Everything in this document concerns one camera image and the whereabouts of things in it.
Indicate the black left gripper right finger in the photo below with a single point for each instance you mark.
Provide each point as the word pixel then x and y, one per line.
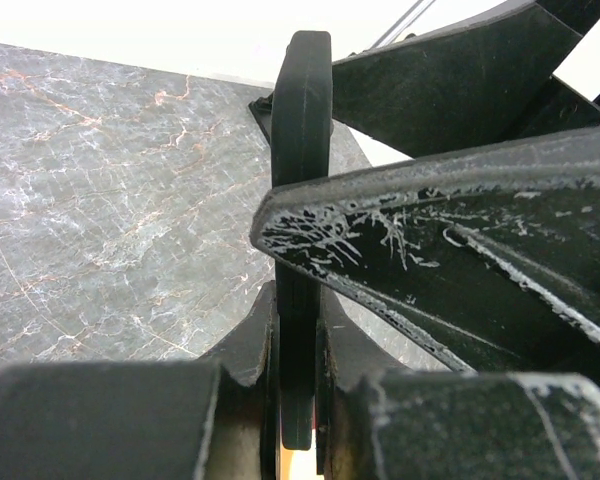
pixel 378 419

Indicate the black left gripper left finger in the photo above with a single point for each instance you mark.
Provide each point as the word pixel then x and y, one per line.
pixel 208 418

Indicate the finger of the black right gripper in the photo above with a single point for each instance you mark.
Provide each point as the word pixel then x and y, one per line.
pixel 483 80
pixel 488 258

